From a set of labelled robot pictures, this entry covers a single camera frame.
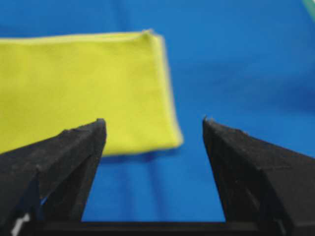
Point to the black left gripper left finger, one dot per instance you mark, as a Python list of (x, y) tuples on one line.
[(51, 179)]

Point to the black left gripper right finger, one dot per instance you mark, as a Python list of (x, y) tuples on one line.
[(260, 182)]

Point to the yellow-green towel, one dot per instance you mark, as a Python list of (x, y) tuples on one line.
[(49, 84)]

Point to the blue table cloth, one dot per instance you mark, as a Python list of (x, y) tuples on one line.
[(247, 64)]

